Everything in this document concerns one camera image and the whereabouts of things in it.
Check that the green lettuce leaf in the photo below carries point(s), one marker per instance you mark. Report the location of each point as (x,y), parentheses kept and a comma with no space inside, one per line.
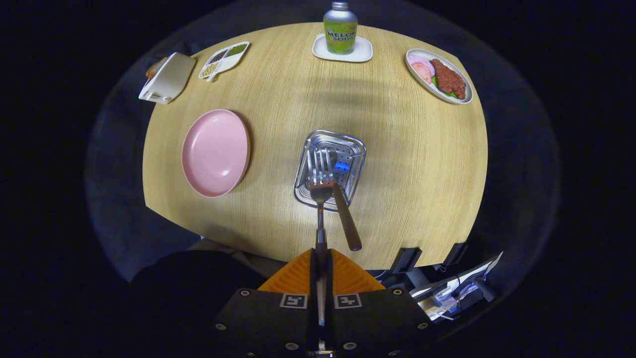
(434,82)

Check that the metal cutlery basket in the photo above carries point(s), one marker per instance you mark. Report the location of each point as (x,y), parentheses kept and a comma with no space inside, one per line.
(355,149)

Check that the pink round plate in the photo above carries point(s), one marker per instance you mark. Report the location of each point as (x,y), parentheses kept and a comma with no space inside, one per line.
(216,151)

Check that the green soda bottle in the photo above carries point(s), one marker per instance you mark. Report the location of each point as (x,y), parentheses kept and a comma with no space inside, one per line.
(340,30)

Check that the computer monitor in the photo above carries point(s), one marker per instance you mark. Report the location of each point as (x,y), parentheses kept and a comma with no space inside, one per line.
(462,286)

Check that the oval white food plate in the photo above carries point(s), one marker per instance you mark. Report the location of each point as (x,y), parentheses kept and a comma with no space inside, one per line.
(415,51)

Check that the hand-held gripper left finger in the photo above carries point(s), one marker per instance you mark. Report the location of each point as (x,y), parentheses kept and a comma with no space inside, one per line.
(313,278)

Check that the small white coaster tray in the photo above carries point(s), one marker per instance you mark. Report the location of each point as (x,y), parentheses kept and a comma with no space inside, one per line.
(365,52)

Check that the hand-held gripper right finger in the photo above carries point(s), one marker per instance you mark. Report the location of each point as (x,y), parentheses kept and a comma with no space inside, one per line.
(329,278)

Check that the salmon-pink ham slice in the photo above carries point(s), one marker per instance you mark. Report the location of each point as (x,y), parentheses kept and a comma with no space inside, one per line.
(422,73)

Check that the white toaster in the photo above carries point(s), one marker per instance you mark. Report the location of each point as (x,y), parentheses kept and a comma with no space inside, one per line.
(169,77)

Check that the black bracket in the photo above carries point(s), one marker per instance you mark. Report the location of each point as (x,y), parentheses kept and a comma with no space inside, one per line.
(406,259)
(455,253)

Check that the heap of pale beans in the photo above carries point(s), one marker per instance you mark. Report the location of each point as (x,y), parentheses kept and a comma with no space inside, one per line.
(208,70)

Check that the brown meat piece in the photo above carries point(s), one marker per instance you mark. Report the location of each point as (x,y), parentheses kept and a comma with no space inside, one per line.
(447,77)

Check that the brown bread slice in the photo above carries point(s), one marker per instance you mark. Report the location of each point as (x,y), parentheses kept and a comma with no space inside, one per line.
(154,69)

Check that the purple-pink ham slice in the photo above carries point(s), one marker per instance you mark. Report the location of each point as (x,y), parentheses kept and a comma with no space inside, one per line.
(420,59)

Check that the heap of dark beans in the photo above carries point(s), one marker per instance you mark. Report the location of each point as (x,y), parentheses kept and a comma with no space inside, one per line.
(217,56)

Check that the white divided dish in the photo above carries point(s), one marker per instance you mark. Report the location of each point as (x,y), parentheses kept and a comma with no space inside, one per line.
(226,63)

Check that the heap of green peas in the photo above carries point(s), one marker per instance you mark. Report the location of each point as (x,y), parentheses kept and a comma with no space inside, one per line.
(236,49)

